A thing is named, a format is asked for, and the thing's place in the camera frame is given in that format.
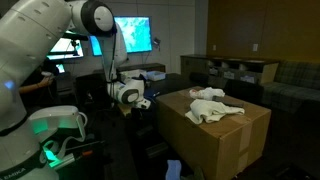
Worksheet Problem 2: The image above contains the white towel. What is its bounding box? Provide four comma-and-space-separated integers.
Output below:
185, 99, 245, 125

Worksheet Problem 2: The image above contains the white cloth toy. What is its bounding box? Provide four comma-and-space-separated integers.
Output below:
189, 87, 225, 100

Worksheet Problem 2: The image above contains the blue cloth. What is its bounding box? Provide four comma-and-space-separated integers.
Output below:
165, 160, 182, 180

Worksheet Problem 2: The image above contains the person forearm background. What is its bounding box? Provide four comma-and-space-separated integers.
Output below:
19, 77, 53, 94

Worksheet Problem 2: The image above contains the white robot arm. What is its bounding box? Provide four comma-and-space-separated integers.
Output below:
0, 0, 150, 180

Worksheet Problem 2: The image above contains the large cardboard box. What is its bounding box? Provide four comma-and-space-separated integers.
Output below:
156, 89, 271, 180

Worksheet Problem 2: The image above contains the white plastic tray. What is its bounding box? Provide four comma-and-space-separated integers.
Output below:
147, 71, 166, 81

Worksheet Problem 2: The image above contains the wooden shelf cabinet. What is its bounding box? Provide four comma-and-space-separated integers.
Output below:
180, 54, 280, 88

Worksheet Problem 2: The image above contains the computer monitor right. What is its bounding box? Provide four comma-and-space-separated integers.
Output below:
114, 16, 152, 54

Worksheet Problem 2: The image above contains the computer monitor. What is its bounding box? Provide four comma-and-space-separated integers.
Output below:
114, 16, 152, 54
47, 31, 88, 64

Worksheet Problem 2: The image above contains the computer monitor left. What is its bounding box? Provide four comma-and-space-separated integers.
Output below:
47, 31, 88, 64

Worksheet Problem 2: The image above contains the white VR headset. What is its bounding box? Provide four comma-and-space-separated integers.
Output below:
28, 105, 88, 142

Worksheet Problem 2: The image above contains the green plaid sofa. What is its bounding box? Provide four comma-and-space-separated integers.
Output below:
261, 61, 320, 113

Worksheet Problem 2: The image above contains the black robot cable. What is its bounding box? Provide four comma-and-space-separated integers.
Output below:
107, 31, 118, 98

